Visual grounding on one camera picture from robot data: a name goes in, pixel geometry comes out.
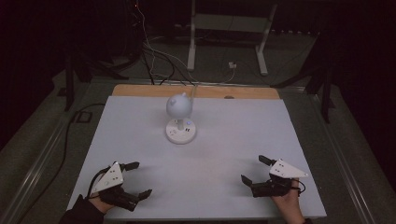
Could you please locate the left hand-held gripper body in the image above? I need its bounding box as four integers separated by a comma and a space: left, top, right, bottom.
90, 161, 141, 213

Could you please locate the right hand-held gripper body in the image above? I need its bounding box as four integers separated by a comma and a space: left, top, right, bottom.
250, 158, 309, 199

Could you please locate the white round-head desk lamp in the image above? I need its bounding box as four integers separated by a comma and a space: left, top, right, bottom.
164, 91, 198, 146

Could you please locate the person's left hand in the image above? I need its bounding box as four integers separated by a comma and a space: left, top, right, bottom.
89, 192, 116, 215

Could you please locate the person's right hand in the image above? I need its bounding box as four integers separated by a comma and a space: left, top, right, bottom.
270, 178, 306, 219

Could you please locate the white table cover board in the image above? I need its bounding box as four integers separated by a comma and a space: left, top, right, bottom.
66, 95, 328, 221

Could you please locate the black square floor box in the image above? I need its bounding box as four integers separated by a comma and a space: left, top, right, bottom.
72, 110, 93, 124

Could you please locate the wooden table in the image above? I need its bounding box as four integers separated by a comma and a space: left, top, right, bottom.
111, 84, 281, 100

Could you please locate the black tripod stand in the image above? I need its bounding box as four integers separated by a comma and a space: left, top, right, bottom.
270, 33, 336, 124
63, 46, 131, 113

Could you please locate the grey metal stand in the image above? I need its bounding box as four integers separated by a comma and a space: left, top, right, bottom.
187, 0, 279, 77

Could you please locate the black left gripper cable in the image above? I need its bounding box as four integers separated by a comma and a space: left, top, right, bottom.
85, 166, 112, 200

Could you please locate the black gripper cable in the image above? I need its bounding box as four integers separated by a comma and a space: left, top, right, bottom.
85, 166, 112, 200
291, 177, 307, 197

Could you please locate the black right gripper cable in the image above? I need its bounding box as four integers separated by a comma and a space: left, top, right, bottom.
291, 177, 307, 197

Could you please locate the long black floor cable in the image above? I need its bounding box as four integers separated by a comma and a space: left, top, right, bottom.
14, 103, 107, 224

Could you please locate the translucent white lamp cable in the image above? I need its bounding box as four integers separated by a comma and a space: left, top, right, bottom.
189, 84, 198, 110

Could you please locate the bundle of black cables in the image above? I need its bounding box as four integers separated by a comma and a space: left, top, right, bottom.
124, 0, 197, 87

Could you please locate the thin white floor cable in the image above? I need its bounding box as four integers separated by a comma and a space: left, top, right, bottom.
135, 0, 235, 86

